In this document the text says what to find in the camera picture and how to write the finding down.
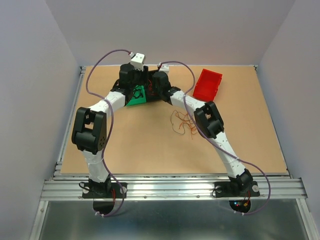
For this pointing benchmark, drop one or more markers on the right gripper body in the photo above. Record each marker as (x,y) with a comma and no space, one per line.
(156,89)

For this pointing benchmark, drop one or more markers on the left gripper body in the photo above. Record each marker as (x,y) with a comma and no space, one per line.
(140,77)

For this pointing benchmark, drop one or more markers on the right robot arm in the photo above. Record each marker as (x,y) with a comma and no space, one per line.
(210,125)

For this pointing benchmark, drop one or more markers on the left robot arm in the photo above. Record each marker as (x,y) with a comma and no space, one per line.
(91,134)

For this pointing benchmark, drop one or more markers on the green plastic bin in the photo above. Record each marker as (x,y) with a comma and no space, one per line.
(138,97)

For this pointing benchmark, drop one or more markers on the black plastic bin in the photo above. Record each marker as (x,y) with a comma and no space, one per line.
(151,99)

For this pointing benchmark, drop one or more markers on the red plastic bin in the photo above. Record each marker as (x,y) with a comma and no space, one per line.
(207,85)

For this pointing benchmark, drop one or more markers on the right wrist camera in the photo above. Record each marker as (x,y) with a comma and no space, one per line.
(163,67)

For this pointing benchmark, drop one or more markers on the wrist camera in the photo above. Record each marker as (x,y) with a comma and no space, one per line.
(137,60)
(163,67)

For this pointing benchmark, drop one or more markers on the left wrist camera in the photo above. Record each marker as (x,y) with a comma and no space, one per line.
(137,60)

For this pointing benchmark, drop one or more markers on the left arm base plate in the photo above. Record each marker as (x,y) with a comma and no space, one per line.
(103,190)

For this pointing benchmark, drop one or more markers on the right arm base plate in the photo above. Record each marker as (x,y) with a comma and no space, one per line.
(226,189)

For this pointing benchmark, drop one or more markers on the aluminium rail frame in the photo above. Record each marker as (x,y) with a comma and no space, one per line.
(172,206)

